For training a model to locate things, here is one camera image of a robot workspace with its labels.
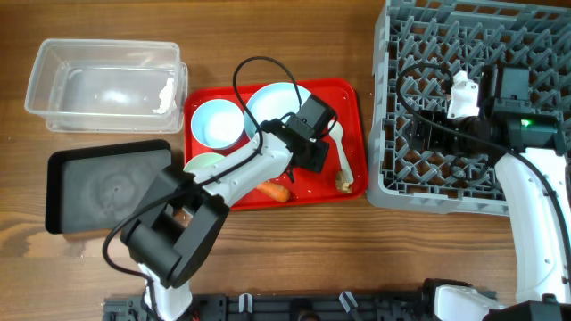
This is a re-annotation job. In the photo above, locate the light blue plate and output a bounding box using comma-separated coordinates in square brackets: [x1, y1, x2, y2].
[246, 82, 311, 124]

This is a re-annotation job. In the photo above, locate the light blue bowl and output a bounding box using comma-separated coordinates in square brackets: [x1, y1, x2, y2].
[190, 99, 244, 150]

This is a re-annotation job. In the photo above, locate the green bowl with rice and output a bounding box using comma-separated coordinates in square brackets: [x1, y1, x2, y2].
[183, 152, 225, 172]

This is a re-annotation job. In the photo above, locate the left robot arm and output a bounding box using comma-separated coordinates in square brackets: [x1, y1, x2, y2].
[113, 116, 332, 320]

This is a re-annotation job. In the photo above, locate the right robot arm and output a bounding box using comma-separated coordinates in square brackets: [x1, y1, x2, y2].
[414, 112, 570, 320]

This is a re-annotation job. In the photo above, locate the grey dishwasher rack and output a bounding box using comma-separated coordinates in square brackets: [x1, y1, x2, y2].
[367, 0, 570, 216]

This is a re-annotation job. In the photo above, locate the white plastic spoon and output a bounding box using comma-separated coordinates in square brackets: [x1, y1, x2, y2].
[328, 120, 354, 185]

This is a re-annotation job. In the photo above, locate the brown food scrap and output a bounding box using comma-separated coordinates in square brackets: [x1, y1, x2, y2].
[335, 171, 352, 193]

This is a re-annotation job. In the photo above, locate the orange carrot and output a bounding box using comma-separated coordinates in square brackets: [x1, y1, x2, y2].
[256, 181, 291, 202]

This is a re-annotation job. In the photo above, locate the red serving tray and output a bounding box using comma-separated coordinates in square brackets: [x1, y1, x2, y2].
[184, 78, 368, 210]

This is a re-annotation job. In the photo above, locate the black plastic tray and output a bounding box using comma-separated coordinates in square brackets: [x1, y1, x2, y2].
[45, 139, 172, 235]

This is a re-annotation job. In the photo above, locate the clear plastic bin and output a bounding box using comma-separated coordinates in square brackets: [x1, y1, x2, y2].
[24, 38, 188, 134]

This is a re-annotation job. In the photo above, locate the left black cable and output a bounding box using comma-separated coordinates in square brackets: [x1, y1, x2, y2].
[101, 55, 304, 321]

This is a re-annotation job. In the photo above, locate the black cable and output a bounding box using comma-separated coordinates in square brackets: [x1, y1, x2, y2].
[101, 55, 304, 321]
[394, 62, 571, 286]

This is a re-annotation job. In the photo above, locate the right black cable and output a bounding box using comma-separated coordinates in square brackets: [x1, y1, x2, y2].
[394, 62, 571, 286]

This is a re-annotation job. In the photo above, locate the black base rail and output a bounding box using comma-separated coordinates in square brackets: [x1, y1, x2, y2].
[102, 292, 497, 321]

